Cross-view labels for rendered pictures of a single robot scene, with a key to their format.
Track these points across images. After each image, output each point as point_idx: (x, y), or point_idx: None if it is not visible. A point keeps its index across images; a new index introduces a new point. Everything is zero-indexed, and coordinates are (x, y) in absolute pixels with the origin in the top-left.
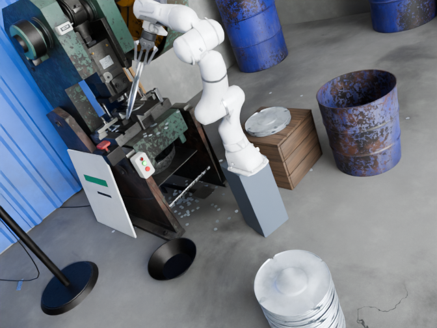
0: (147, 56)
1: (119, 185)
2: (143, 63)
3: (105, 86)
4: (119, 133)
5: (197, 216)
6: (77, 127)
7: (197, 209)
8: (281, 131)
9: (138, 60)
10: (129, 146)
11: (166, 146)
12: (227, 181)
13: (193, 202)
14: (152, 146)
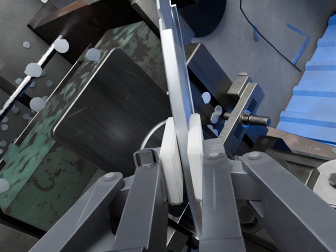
0: (124, 218)
1: None
2: (161, 173)
3: (318, 158)
4: (193, 70)
5: (5, 59)
6: (305, 148)
7: (8, 80)
8: None
9: (213, 163)
10: (156, 36)
11: (54, 100)
12: None
13: (22, 108)
14: (91, 67)
